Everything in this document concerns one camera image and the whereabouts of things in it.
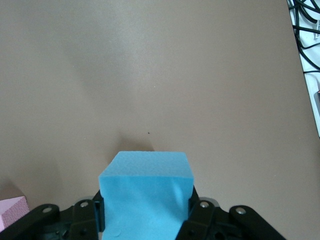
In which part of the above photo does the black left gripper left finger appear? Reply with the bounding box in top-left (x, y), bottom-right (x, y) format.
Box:
top-left (4, 189), bottom-right (106, 240)

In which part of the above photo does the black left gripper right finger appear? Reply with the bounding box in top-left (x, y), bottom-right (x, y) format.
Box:
top-left (176, 188), bottom-right (286, 240)

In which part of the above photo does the blue foam block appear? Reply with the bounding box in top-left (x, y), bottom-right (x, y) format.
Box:
top-left (98, 150), bottom-right (195, 240)

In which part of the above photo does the black cable bundle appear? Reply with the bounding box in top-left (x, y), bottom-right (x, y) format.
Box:
top-left (287, 0), bottom-right (320, 75)

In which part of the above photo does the pink foam block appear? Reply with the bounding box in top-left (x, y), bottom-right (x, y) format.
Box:
top-left (0, 196), bottom-right (29, 233)

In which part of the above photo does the brown table mat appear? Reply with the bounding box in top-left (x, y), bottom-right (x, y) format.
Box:
top-left (0, 0), bottom-right (320, 240)

